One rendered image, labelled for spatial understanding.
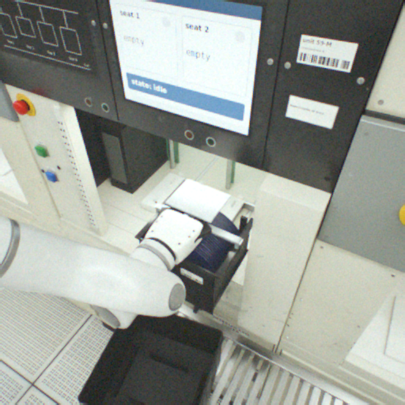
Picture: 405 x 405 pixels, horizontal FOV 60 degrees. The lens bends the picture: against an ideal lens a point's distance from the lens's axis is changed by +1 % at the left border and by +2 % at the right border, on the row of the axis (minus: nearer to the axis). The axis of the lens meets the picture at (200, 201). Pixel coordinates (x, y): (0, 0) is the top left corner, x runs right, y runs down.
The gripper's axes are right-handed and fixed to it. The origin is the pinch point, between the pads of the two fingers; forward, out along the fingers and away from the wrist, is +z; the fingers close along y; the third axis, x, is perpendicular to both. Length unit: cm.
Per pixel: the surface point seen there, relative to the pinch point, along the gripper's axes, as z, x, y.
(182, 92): 1.5, 27.0, -4.1
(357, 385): 2, -47, 50
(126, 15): 1.4, 38.4, -15.0
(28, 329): -20, -126, -94
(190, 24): 1.5, 38.9, -2.2
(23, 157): 1, -12, -67
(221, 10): 1.5, 41.8, 3.3
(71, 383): -28, -125, -54
